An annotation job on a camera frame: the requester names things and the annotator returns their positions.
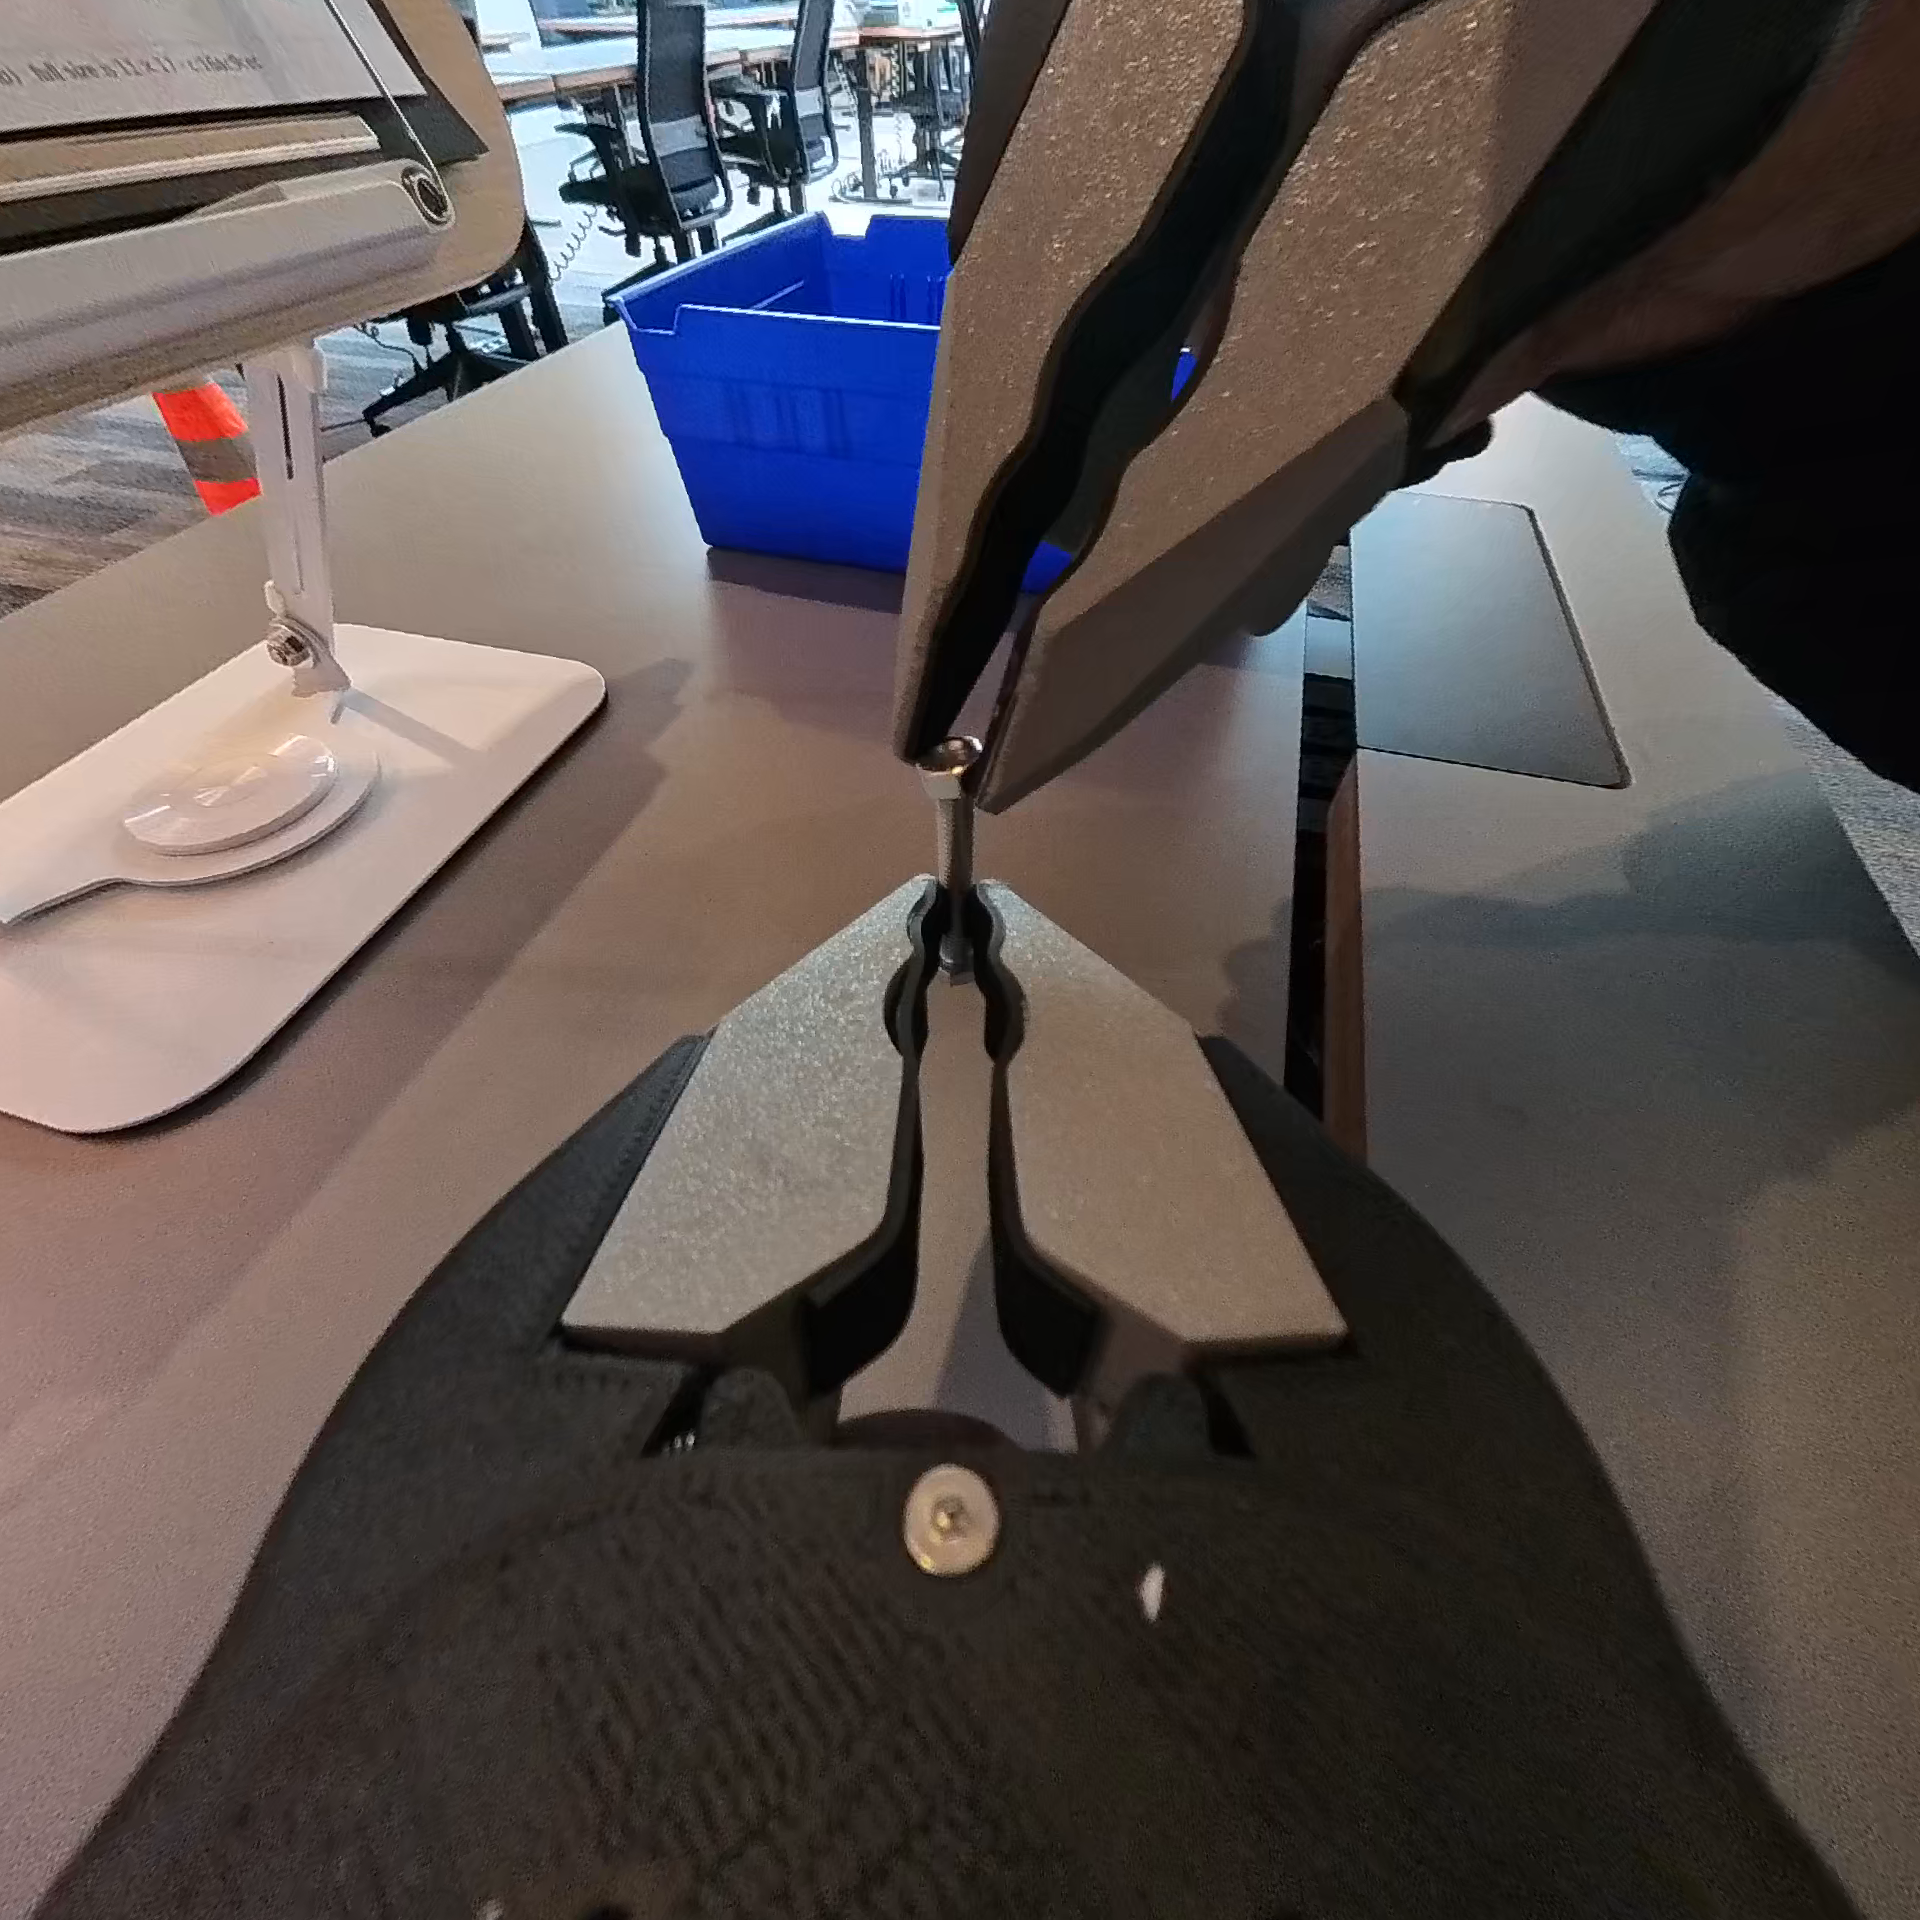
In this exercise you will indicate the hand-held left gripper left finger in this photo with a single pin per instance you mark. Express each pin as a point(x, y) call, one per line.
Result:
point(751, 1184)

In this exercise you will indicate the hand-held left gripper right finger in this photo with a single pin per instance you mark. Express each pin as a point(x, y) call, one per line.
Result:
point(1155, 1184)

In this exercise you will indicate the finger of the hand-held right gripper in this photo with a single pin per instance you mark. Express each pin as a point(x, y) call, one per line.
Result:
point(1036, 225)
point(1319, 329)

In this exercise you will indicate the silver bolt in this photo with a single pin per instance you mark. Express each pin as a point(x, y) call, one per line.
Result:
point(957, 840)

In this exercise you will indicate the silver hex nut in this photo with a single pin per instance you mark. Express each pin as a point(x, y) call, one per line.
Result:
point(955, 753)

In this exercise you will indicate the person's right forearm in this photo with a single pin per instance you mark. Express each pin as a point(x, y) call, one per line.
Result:
point(1830, 570)

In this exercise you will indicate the person's right hand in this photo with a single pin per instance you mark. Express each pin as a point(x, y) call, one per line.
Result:
point(1816, 194)

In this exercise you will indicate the blue plastic bin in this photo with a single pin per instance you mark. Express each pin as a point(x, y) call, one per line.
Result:
point(781, 434)

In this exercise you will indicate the grey desk hatch cover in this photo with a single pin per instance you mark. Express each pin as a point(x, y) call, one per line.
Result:
point(1484, 645)

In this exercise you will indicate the group of black office chairs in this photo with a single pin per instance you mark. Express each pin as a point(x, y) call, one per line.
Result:
point(675, 149)

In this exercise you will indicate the white desk stand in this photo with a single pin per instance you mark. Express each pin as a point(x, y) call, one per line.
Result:
point(300, 901)

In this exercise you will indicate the orange traffic cone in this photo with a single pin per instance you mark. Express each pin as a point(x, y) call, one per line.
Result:
point(211, 452)

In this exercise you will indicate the printed instruction sheet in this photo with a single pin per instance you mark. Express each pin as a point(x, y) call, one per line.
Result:
point(149, 60)

